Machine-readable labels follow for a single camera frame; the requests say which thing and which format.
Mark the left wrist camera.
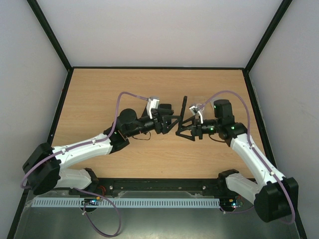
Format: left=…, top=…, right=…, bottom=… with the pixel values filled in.
left=146, top=96, right=160, bottom=119

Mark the black aluminium frame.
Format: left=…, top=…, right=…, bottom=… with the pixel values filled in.
left=5, top=0, right=308, bottom=239

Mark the grey slotted cable duct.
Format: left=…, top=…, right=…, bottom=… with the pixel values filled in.
left=31, top=198, right=220, bottom=209

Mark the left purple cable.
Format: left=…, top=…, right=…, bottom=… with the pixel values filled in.
left=20, top=92, right=153, bottom=237

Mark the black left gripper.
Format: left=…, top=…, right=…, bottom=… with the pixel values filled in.
left=126, top=108, right=180, bottom=138

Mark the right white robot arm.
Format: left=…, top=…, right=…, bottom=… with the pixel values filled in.
left=176, top=100, right=299, bottom=222

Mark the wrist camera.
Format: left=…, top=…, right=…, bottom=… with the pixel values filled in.
left=189, top=104, right=204, bottom=123
left=146, top=96, right=160, bottom=119

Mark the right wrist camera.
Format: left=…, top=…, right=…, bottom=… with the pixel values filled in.
left=189, top=104, right=204, bottom=123

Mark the black front mounting rail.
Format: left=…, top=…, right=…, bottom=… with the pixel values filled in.
left=24, top=176, right=290, bottom=197

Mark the phone with black screen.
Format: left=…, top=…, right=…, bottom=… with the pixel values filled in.
left=158, top=104, right=173, bottom=115

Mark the pink phone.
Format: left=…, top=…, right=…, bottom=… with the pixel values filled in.
left=141, top=109, right=149, bottom=119

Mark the clear magsafe phone case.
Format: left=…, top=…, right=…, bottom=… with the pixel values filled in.
left=188, top=96, right=205, bottom=120

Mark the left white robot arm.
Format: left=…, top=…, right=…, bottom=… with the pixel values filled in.
left=22, top=108, right=181, bottom=195

